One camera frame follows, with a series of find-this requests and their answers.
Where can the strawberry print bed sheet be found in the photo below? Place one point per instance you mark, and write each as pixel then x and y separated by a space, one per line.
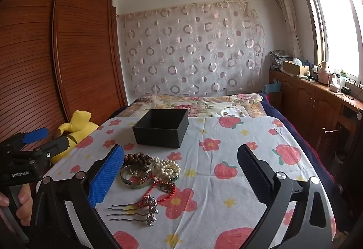
pixel 204 189

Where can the dark blue blanket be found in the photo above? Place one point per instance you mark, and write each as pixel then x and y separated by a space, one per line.
pixel 300 141

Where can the wooden slatted wardrobe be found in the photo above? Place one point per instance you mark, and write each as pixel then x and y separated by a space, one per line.
pixel 56 53

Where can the silver engraved bangle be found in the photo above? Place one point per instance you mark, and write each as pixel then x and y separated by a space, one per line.
pixel 124 178

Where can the person's left hand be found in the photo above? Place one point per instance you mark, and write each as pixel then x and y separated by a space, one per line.
pixel 24 203

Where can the pile of printed cloth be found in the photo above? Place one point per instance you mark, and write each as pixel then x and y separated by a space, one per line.
pixel 279 59

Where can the window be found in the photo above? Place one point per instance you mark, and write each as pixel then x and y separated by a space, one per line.
pixel 337 25

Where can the floral blanket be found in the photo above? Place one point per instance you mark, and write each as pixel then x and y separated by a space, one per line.
pixel 198 103

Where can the green cap bottle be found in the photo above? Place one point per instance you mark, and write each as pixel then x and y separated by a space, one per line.
pixel 342 79

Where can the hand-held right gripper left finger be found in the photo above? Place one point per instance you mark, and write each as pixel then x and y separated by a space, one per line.
pixel 105 174

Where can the long wooden cabinet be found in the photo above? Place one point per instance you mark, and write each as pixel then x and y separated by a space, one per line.
pixel 309 104

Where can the circle pattern wall curtain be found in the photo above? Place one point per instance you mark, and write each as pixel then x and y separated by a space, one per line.
pixel 192 48

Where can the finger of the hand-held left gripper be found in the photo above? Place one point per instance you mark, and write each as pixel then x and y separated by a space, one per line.
pixel 35 135
pixel 55 145

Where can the pink vase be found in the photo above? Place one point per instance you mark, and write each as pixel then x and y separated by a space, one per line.
pixel 324 74

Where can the black jewelry box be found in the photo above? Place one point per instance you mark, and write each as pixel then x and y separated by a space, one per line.
pixel 160 128

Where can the yellow plush toy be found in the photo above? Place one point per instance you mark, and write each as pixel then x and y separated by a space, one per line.
pixel 76 127

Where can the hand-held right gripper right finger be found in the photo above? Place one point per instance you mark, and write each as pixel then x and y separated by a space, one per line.
pixel 253 174

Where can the blue bag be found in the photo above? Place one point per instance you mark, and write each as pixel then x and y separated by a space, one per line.
pixel 272 87

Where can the silver flower hair comb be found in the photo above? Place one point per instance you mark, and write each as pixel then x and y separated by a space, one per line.
pixel 150 210

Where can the patterned window curtain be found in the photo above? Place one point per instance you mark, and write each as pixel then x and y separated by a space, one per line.
pixel 286 11

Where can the cardboard tissue box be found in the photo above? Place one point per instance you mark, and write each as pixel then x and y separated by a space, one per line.
pixel 295 67

